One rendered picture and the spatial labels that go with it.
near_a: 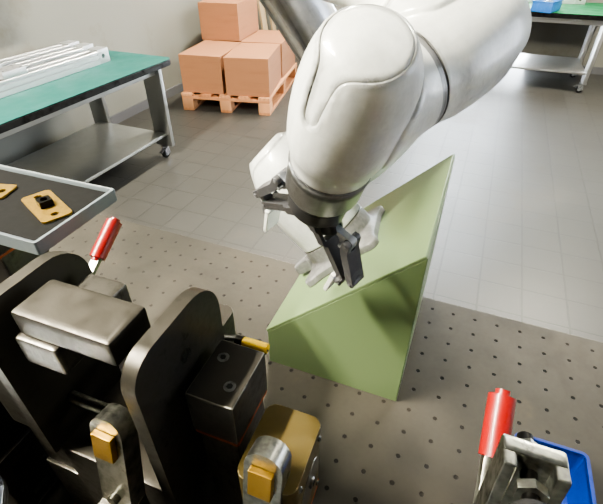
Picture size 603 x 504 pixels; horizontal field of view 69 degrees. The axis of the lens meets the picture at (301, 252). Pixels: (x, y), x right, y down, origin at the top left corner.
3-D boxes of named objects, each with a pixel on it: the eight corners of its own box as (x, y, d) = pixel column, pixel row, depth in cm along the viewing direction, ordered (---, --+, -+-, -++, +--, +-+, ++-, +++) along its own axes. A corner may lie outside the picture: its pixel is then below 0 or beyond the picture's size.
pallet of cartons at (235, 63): (233, 69, 536) (226, -9, 485) (316, 79, 503) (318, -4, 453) (162, 106, 430) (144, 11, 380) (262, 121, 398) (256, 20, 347)
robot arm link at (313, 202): (330, 108, 48) (321, 141, 53) (270, 153, 45) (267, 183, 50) (392, 161, 46) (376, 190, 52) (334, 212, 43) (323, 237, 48)
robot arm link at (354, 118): (328, 221, 42) (419, 157, 47) (372, 115, 28) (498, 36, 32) (260, 145, 45) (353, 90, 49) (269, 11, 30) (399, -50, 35)
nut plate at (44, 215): (20, 200, 59) (17, 192, 58) (49, 190, 61) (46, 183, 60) (43, 225, 54) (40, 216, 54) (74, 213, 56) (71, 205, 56)
